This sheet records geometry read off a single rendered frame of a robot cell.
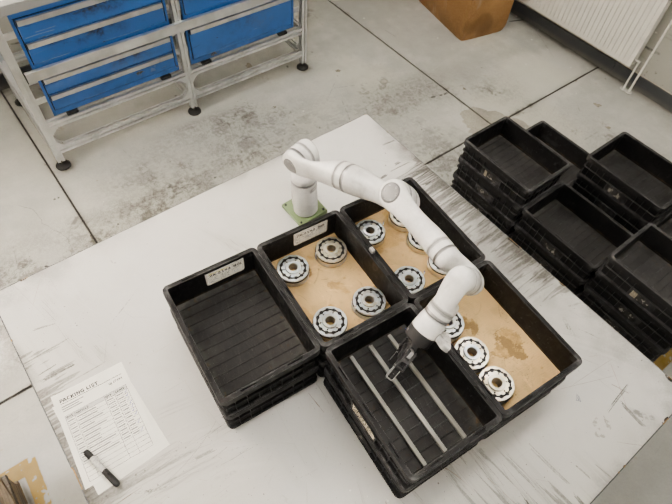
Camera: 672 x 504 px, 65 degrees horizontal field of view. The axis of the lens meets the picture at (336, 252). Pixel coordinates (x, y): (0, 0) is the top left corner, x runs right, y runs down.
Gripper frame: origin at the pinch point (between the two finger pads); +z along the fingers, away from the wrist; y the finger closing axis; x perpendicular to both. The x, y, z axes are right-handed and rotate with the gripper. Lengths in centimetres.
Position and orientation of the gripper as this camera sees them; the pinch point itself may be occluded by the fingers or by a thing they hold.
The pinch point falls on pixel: (391, 369)
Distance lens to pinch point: 145.2
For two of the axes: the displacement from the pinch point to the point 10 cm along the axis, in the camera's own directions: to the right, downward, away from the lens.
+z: -5.7, 7.7, 2.8
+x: 8.0, 6.0, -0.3
